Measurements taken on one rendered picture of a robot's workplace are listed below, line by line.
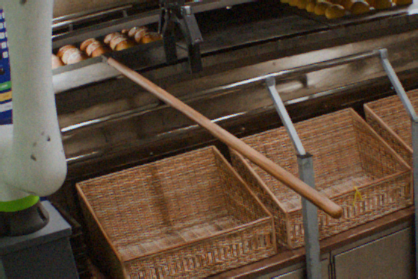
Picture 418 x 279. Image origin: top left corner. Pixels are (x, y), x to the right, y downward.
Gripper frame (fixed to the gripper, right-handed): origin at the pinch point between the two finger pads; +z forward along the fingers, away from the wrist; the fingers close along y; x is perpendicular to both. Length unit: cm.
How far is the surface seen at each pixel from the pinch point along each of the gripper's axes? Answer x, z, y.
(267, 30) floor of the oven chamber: 89, 29, -116
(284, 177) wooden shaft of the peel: 13.0, 27.9, 19.3
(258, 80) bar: 54, 30, -63
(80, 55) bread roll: 17, 25, -137
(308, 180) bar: 55, 60, -40
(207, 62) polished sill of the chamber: 54, 31, -101
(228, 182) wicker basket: 49, 72, -87
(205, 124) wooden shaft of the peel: 17.0, 27.4, -29.3
